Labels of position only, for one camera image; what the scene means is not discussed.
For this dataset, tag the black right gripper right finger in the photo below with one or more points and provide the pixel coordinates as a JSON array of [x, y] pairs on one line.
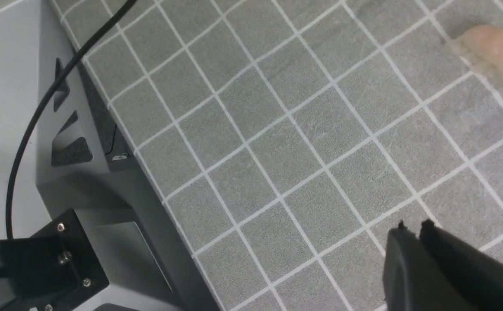
[[475, 276]]

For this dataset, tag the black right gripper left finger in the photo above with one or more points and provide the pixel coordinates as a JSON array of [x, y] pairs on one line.
[[411, 279]]

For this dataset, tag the pink dumpling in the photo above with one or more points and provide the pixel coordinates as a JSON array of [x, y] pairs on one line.
[[482, 47]]

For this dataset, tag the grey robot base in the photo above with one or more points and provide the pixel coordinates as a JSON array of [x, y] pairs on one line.
[[51, 161]]

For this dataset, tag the grey checkered tablecloth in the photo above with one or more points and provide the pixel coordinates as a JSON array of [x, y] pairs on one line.
[[286, 137]]

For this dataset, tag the black metal bracket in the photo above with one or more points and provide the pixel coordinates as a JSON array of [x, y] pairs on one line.
[[56, 269]]

